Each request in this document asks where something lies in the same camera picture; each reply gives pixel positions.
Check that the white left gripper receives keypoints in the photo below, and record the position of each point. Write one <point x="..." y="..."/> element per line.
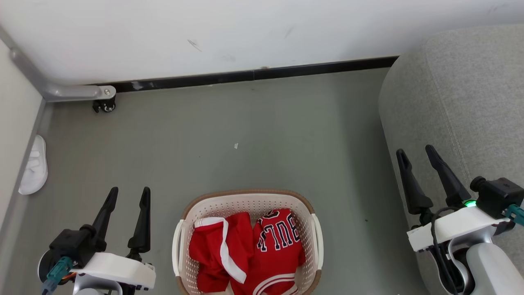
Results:
<point x="118" y="268"/>

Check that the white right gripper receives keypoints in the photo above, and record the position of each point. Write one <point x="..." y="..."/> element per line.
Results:
<point x="458" y="223"/>

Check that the red shorts with white trim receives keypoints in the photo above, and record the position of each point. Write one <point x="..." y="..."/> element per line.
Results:
<point x="213" y="246"/>

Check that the red Bulls basketball jersey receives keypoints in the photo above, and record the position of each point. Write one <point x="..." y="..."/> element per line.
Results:
<point x="278" y="254"/>

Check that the cream plastic laundry basket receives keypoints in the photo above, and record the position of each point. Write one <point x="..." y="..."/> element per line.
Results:
<point x="213" y="203"/>

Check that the grey fabric sofa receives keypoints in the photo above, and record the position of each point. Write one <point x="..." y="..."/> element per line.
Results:
<point x="462" y="102"/>

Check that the white slipper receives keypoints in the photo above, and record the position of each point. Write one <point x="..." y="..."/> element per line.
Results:
<point x="35" y="172"/>

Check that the black caster wheel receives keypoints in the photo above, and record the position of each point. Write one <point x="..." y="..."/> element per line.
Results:
<point x="105" y="106"/>

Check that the black baseboard strip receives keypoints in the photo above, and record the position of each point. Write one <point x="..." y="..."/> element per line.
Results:
<point x="245" y="76"/>

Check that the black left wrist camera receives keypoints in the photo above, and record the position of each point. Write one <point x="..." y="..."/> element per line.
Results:
<point x="71" y="246"/>

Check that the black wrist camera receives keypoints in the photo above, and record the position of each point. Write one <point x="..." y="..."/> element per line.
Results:
<point x="497" y="194"/>
<point x="71" y="246"/>

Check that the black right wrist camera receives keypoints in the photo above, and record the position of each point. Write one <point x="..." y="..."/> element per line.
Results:
<point x="497" y="194"/>

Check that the grey metal frame leg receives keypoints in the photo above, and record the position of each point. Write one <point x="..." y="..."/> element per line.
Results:
<point x="61" y="92"/>

